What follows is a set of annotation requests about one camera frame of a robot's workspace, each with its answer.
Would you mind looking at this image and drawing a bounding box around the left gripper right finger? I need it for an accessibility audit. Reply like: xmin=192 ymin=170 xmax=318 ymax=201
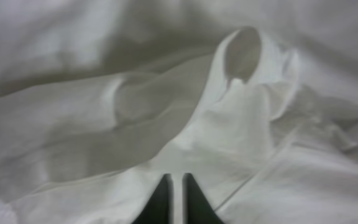
xmin=182 ymin=173 xmax=224 ymax=224

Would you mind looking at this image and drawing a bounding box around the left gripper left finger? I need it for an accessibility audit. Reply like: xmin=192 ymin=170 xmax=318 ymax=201
xmin=132 ymin=174 xmax=173 ymax=224

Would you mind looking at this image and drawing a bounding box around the white t-shirt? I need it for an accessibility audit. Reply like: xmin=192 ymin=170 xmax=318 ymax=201
xmin=0 ymin=1 xmax=358 ymax=223

